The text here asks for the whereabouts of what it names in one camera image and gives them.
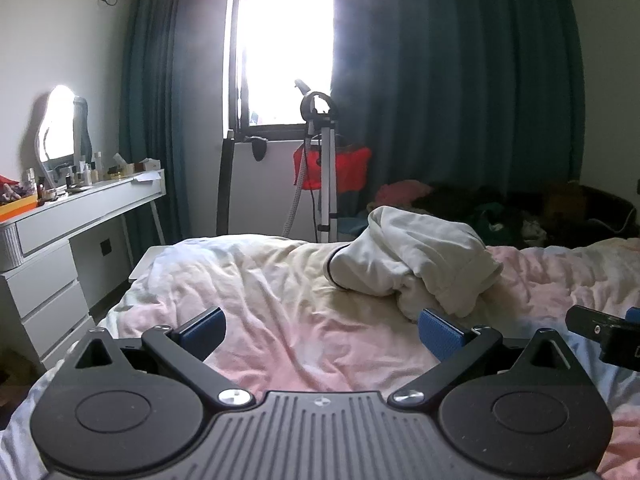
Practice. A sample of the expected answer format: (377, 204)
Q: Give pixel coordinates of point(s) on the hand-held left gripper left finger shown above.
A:
(202, 334)

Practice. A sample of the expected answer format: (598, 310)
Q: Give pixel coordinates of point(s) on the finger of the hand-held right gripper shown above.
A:
(587, 322)

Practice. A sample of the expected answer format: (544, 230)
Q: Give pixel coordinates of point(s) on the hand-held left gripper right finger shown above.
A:
(441, 336)

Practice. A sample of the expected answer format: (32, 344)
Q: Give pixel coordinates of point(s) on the white pants with dark stripe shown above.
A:
(415, 247)

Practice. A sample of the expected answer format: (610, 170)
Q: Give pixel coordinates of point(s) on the pile of dark clothes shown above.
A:
(450, 200)

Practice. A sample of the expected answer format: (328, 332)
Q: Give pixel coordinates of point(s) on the pastel duvet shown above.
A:
(280, 300)

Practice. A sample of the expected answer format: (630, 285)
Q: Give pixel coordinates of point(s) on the dark chair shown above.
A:
(607, 210)

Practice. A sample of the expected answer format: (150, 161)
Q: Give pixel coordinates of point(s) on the green garment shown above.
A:
(492, 222)

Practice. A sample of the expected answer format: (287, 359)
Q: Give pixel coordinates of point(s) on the pink cloth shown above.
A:
(402, 192)

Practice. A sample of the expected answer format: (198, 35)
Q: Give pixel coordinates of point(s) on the leaning flat panel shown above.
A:
(225, 185)

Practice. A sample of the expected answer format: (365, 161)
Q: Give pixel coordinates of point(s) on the brown tissue box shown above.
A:
(147, 164)

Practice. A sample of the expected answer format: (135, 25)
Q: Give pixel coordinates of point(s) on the red bag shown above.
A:
(350, 170)

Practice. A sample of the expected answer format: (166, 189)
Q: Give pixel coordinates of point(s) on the white dressing table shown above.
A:
(45, 222)

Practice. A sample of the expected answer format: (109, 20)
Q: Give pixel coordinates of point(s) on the row of cosmetic bottles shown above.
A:
(82, 172)

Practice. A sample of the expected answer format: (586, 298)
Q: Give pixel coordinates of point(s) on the garment steamer stand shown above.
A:
(327, 160)

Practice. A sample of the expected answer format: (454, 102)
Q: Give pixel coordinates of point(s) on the orange box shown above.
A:
(17, 207)

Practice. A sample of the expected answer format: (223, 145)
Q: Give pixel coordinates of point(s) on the teal curtain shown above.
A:
(150, 85)
(450, 60)

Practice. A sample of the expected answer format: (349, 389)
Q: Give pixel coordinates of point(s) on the wavy mirror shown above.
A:
(57, 120)

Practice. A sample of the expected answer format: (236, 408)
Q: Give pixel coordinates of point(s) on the window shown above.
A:
(285, 35)

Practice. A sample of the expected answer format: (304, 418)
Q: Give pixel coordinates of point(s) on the wall socket under table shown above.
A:
(106, 247)

